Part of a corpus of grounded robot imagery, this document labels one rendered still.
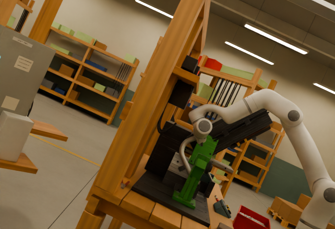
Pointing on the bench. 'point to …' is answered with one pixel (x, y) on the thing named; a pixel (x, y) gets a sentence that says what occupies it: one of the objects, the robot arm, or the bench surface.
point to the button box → (220, 206)
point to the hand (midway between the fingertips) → (197, 137)
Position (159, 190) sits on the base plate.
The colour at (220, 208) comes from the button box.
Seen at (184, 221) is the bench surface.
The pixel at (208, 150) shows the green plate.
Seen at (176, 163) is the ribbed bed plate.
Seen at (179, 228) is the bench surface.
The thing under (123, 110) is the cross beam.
